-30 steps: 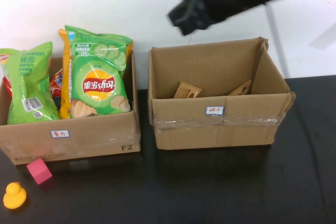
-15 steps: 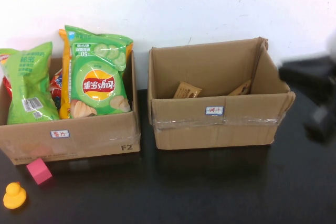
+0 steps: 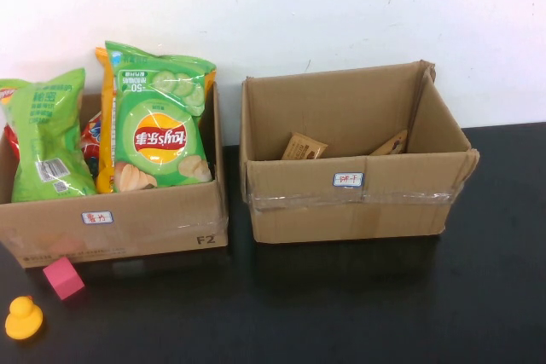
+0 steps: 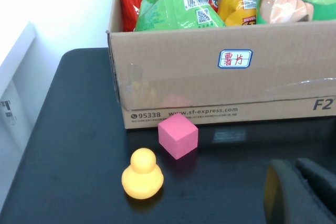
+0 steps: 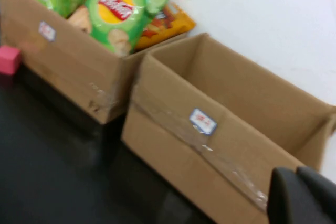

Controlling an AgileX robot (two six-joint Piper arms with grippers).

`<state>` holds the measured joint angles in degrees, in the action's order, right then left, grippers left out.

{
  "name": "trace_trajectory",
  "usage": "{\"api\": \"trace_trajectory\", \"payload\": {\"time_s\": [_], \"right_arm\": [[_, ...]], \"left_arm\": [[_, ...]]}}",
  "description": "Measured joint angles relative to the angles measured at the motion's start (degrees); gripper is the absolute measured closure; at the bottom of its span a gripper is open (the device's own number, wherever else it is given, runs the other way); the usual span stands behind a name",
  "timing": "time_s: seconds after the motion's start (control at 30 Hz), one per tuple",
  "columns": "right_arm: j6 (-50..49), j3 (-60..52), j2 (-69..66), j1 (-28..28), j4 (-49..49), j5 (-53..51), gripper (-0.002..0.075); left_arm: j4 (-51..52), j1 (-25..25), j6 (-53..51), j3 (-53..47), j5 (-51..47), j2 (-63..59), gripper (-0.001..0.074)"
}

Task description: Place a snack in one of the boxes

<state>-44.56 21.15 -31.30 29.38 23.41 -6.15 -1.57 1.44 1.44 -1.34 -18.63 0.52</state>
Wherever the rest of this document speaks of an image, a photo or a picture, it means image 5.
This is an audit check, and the green Lay's cucumber chip bag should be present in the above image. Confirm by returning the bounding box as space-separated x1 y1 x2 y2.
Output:
67 0 190 57

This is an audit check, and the orange fries snack bag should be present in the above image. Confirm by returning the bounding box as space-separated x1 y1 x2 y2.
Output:
135 2 197 50

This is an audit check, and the taped cardboard box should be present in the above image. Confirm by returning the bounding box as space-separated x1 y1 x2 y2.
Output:
120 32 336 224

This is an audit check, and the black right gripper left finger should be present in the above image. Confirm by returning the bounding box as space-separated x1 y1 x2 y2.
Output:
267 166 336 224

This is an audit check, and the white label with red writing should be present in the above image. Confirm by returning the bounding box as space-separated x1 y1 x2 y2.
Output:
38 20 56 42
188 108 218 136

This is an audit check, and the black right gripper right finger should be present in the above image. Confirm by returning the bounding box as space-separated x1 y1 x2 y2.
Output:
296 166 336 218

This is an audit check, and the pink cube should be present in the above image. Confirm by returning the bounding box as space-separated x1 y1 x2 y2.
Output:
0 45 23 77

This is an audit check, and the cardboard box with F2 print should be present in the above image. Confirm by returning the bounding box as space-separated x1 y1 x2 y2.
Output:
0 0 190 125

